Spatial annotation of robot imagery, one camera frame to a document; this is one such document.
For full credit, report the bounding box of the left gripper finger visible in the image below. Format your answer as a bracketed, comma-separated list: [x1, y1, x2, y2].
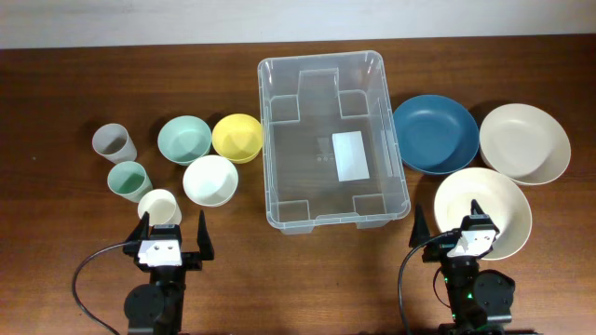
[128, 211, 150, 242]
[196, 210, 213, 254]

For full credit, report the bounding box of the cream plate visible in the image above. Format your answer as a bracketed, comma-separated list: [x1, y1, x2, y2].
[433, 167, 533, 261]

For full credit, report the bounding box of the cream plastic cup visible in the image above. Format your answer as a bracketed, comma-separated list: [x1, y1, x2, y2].
[137, 189, 182, 226]

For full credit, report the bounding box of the green plastic cup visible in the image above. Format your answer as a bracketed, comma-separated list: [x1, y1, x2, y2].
[107, 161, 153, 203]

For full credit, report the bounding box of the beige plate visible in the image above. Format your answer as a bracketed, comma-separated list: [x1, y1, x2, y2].
[480, 103, 572, 186]

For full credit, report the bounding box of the dark blue plate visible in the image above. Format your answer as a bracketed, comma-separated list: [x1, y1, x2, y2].
[393, 95, 480, 175]

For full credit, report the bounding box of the grey plastic cup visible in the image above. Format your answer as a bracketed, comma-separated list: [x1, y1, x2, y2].
[92, 123, 137, 164]

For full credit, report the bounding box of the mint green bowl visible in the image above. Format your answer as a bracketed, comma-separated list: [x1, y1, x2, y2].
[157, 115, 212, 166]

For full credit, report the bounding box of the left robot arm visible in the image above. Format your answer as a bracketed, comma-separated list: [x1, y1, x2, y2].
[123, 212, 215, 334]

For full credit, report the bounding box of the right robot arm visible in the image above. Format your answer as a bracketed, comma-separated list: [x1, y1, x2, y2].
[409, 200, 515, 334]

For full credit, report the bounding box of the white bowl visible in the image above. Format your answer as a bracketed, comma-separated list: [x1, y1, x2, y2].
[183, 155, 239, 208]

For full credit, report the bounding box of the white label in bin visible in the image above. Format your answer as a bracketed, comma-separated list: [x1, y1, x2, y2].
[332, 131, 370, 181]

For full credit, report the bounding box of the yellow bowl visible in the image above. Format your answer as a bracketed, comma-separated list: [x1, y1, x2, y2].
[212, 114, 263, 164]

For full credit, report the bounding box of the clear plastic storage bin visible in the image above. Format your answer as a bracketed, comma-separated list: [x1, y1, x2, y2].
[258, 50, 411, 235]

